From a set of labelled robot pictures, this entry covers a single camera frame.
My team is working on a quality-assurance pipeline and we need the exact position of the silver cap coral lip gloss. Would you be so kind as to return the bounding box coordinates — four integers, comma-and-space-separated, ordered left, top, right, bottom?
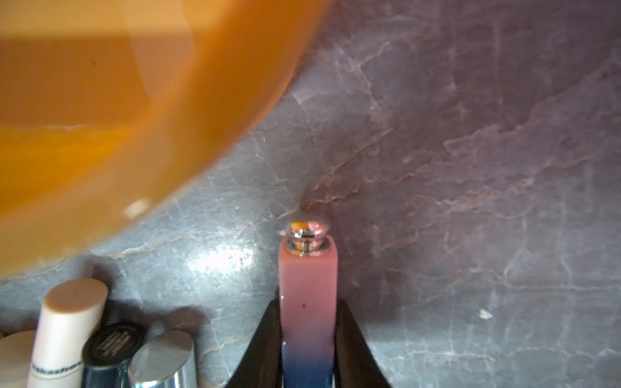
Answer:
128, 330, 198, 388

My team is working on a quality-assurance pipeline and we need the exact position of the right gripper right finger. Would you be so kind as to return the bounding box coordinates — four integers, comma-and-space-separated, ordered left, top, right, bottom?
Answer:
334, 298, 391, 388

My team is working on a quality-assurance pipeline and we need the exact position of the black round lipstick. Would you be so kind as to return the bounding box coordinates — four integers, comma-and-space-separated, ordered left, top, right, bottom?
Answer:
81, 322, 146, 388

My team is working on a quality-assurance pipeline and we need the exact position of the pink blue gradient lipstick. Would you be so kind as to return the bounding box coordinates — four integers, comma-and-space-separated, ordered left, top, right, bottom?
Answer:
278, 212, 338, 387

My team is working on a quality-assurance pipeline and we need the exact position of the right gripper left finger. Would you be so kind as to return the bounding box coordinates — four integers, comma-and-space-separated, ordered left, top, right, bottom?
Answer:
226, 300, 282, 388

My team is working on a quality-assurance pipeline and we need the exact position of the beige lipstick tube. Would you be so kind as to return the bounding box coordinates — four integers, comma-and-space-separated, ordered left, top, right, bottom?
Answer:
0, 331, 36, 388

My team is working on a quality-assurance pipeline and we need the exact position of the yellow plastic storage box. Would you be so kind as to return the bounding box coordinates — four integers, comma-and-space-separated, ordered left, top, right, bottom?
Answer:
1, 1, 331, 276

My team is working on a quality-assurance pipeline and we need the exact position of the pink beige lip gloss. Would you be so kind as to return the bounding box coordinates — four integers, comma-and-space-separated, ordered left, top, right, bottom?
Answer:
27, 278, 108, 387

